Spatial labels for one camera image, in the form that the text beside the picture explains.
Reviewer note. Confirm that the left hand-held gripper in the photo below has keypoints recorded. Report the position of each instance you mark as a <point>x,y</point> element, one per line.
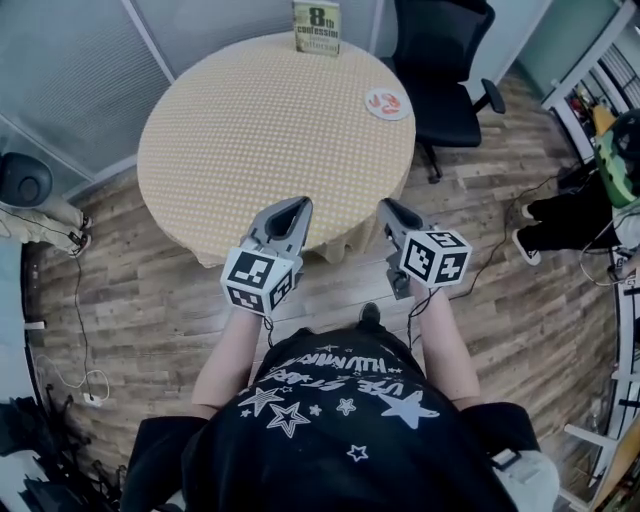
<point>257,280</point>

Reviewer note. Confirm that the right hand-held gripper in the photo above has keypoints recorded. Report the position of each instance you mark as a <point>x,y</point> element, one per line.
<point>432,257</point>

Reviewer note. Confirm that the white plate with red food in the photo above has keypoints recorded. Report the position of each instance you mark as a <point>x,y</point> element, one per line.
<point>372,111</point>

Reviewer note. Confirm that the person's left forearm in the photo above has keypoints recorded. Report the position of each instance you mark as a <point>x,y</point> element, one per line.
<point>227,360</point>

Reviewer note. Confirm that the person's right forearm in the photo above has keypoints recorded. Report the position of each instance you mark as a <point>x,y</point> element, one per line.
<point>450,350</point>

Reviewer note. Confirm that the yellow checked tablecloth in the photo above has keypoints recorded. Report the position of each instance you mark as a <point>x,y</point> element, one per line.
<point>250,150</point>

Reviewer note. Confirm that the person's black shoe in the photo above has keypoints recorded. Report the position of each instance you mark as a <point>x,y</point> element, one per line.
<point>370,312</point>

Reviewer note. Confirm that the black office chair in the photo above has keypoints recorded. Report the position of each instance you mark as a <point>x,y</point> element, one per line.
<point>435,90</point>

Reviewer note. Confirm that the green and black backpack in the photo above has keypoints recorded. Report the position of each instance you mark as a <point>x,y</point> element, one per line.
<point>612,165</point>

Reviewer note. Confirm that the black star print t-shirt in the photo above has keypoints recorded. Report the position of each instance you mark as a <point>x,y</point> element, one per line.
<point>325,450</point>

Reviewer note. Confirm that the storage shelf rack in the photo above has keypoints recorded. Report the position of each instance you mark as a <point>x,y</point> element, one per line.
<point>595,75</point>

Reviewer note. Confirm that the black round backpack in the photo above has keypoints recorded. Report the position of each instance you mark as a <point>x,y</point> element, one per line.
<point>25,180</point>

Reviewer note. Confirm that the grey waist pouch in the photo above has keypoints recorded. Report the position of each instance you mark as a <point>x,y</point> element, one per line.
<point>527,475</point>

